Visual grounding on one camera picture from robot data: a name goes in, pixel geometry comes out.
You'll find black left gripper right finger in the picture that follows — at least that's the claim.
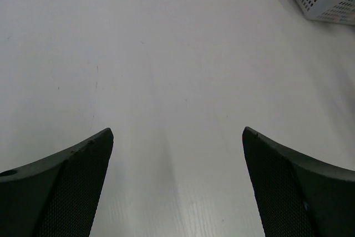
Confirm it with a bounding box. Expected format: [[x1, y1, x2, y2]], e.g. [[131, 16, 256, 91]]
[[242, 127, 354, 236]]

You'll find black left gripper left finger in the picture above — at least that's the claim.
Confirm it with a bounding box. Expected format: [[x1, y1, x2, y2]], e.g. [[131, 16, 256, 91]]
[[1, 128, 114, 236]]

